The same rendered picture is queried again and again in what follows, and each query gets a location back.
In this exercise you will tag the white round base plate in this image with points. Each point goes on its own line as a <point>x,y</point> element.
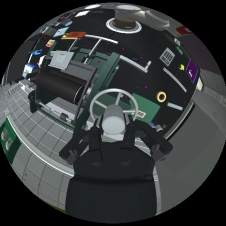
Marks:
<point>109,26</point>

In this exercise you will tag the steel coil spring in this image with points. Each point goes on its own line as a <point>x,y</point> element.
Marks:
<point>38,102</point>
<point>64,117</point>

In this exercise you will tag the white wall sign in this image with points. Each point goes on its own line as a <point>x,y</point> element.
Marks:
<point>14,90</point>

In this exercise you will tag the small grey cup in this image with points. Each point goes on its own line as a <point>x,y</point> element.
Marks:
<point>159,128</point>

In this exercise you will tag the silver guard rail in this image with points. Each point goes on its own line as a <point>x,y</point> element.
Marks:
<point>100,38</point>

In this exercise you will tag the white label plate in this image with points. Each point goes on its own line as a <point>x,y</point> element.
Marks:
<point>177,41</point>

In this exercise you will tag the light blue card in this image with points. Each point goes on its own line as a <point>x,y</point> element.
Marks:
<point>60,31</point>

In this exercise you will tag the orange card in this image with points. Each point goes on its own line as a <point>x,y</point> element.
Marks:
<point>76,34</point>

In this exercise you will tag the red box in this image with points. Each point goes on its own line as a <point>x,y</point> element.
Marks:
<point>181,30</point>

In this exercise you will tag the grey cylinder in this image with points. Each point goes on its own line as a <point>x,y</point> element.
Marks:
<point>48,31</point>

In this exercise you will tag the silver crank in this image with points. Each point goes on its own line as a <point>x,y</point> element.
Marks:
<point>134,63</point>

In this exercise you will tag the white and blue device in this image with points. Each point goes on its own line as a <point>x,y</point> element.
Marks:
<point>29,69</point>

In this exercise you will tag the cream card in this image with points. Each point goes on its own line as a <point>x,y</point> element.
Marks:
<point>50,43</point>

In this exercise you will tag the green mat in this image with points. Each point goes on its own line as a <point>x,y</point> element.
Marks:
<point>150,106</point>

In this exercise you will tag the green small box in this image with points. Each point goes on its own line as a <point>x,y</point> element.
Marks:
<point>179,50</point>

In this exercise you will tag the grey keypad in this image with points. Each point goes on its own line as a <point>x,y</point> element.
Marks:
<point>167,56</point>

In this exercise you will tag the long silver bar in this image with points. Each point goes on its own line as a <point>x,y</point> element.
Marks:
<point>174,79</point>

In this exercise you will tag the black rubber roll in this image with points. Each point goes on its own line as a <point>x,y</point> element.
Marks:
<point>70,76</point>
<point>56,86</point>

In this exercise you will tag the light grey control box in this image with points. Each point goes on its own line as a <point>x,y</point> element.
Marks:
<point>60,59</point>

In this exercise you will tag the green padding mangle body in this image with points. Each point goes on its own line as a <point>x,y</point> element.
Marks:
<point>109,70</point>

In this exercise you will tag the silver handwheel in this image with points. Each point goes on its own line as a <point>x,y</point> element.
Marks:
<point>113,120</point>

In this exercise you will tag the blue bracket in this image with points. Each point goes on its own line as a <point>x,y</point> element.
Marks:
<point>36,52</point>

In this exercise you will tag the pale blue flat bar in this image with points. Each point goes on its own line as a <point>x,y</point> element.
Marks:
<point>174,106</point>

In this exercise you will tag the white ceiling light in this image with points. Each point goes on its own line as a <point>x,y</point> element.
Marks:
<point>92,6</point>

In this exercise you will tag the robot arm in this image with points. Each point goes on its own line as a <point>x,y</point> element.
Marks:
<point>130,13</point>

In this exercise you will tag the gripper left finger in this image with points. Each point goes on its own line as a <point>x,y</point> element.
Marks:
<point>74,146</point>

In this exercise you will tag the yellow-green small box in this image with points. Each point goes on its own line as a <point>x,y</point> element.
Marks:
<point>181,67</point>

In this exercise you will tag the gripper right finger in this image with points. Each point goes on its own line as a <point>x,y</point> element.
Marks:
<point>157,141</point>

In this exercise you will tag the dark grey yoke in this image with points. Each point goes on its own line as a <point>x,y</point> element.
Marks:
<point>89,83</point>

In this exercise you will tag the purple tablet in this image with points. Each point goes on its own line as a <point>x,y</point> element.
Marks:
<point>191,69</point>

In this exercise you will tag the yellow card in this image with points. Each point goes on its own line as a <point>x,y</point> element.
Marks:
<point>64,37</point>

